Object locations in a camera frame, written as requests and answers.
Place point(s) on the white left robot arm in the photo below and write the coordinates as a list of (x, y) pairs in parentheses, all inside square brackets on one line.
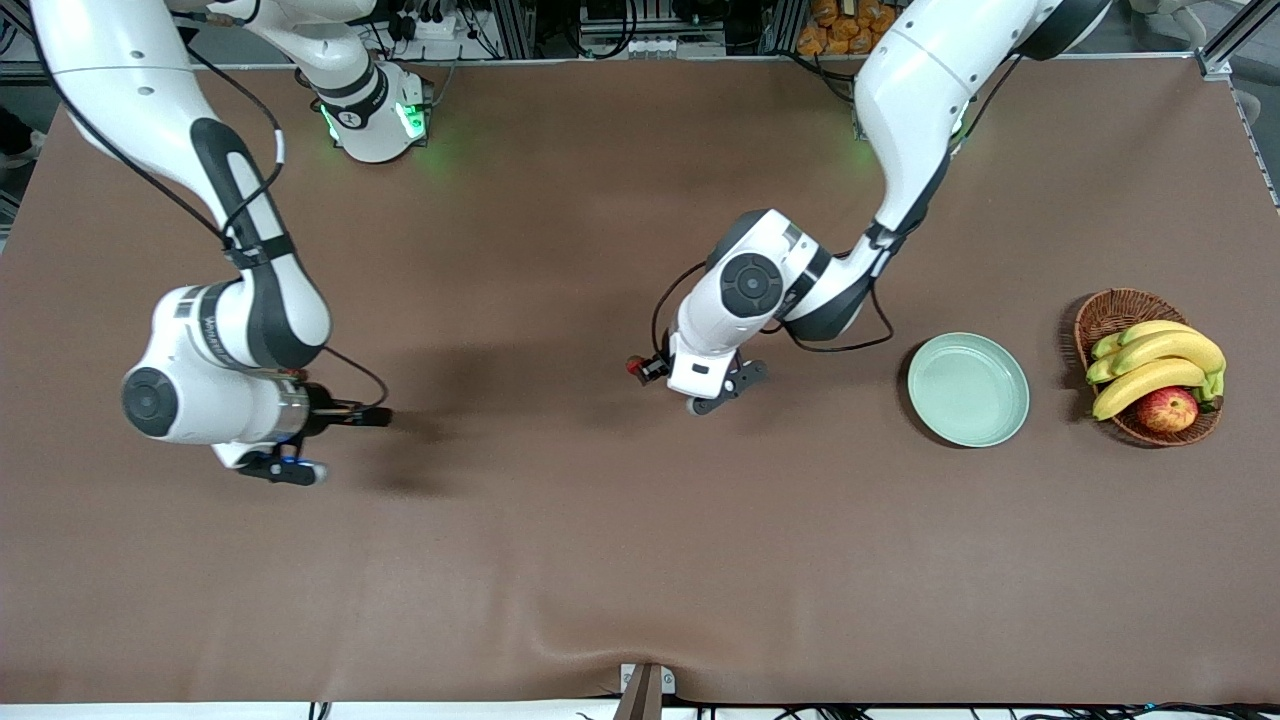
[(900, 100)]

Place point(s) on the white power strip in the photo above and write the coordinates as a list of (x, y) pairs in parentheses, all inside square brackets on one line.
[(670, 46), (425, 28)]

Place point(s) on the pale green round plate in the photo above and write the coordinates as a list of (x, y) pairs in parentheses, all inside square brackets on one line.
[(968, 390)]

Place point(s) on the red apple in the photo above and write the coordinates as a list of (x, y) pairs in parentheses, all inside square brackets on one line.
[(1167, 410)]

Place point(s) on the brown wicker basket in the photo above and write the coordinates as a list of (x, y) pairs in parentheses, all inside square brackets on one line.
[(1110, 315)]

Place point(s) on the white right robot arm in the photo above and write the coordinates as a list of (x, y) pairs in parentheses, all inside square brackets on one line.
[(250, 310)]

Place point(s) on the yellow banana bunch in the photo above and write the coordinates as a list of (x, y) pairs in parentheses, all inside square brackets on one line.
[(1165, 348)]

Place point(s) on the brown table cloth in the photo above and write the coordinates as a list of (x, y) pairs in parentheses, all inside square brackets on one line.
[(600, 520)]

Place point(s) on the orange snack bags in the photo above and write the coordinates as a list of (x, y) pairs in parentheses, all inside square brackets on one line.
[(840, 30)]

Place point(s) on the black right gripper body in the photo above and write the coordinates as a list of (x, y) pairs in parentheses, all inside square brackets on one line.
[(325, 410)]

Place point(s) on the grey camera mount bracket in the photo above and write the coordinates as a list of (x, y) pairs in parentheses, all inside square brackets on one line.
[(642, 692)]

